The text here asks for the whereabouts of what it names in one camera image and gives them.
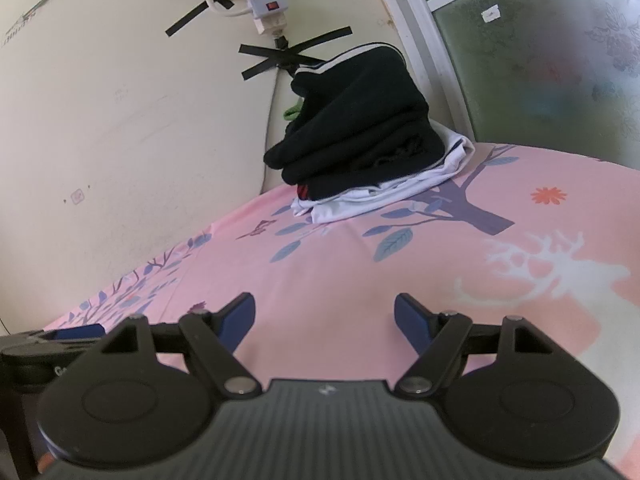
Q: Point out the white folded garment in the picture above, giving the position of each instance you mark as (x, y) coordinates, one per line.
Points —
(440, 160)

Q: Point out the small white sticker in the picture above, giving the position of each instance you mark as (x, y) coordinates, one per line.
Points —
(491, 13)

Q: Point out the pink tree print bedsheet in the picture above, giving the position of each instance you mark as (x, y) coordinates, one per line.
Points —
(325, 270)

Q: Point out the red patterned garment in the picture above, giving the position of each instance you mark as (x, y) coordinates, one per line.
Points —
(303, 192)

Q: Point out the black folded garment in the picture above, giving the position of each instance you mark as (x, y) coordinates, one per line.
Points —
(350, 160)

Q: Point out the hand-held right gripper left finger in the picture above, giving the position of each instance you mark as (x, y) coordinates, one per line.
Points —
(237, 320)

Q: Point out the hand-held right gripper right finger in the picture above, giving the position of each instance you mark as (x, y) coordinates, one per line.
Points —
(412, 322)

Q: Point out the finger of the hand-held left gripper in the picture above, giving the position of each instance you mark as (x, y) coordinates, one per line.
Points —
(75, 334)

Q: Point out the white window frame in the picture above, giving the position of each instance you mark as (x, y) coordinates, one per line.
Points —
(415, 20)

